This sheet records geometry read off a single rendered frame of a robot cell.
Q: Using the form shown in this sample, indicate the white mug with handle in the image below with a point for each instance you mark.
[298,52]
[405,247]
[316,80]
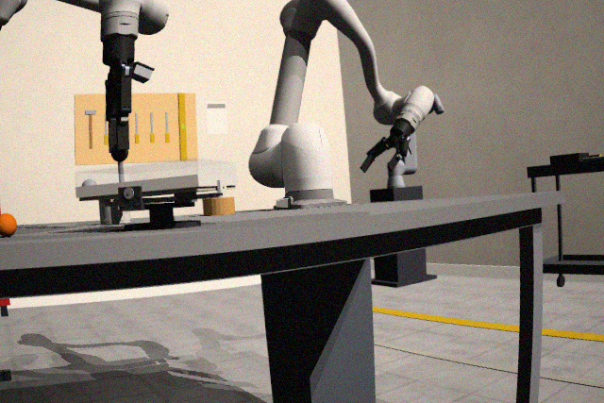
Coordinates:
[112,215]

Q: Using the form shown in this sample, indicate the orange ball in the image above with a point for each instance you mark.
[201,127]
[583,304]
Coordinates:
[8,225]

